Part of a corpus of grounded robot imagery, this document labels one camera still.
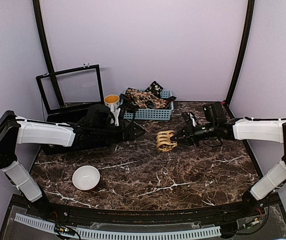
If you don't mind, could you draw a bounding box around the white cable duct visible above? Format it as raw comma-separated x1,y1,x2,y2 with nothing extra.
14,213,221,240

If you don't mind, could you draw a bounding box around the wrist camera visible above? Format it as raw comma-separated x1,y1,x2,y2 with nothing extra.
202,101,227,125
84,104,115,128

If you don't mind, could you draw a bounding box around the black frame post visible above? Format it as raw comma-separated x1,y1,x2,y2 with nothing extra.
32,0,64,107
224,0,255,106

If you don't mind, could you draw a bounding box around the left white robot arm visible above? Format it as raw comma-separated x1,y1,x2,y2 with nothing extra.
0,110,145,218

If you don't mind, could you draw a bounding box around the floral patterned tie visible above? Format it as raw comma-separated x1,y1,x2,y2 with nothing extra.
120,88,176,113

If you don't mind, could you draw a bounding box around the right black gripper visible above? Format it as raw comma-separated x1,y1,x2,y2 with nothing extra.
171,121,217,147

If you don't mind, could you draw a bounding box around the left black frame post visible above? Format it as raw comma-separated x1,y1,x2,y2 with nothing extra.
32,0,64,107

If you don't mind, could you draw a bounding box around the white bowl orange outside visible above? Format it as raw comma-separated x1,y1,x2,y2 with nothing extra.
72,165,101,191

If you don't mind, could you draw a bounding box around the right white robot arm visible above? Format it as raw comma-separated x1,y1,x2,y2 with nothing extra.
170,114,286,217

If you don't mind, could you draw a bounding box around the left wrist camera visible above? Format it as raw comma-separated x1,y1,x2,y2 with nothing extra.
84,104,115,128

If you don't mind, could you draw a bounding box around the black floral tie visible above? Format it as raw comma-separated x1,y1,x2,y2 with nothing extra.
145,81,163,95

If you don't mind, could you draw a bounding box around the right black frame post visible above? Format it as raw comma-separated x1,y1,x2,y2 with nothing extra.
224,0,255,106

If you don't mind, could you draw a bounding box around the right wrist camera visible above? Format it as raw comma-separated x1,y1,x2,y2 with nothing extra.
202,101,227,125

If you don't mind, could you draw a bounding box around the white mug yellow inside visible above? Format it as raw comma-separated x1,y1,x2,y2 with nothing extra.
104,94,120,111

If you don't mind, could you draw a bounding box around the yellow beetle-pattern tie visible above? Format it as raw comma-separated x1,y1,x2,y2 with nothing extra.
156,130,178,152

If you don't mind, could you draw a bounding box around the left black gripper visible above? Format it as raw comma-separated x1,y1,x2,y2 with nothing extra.
93,121,146,144

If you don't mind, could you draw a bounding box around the black front rail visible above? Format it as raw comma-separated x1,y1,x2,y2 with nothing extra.
10,193,283,226

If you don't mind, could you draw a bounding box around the light blue plastic basket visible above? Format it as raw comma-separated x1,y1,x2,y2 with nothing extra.
123,90,174,121

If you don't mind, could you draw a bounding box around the black display box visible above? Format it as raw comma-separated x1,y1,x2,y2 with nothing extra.
36,63,111,156

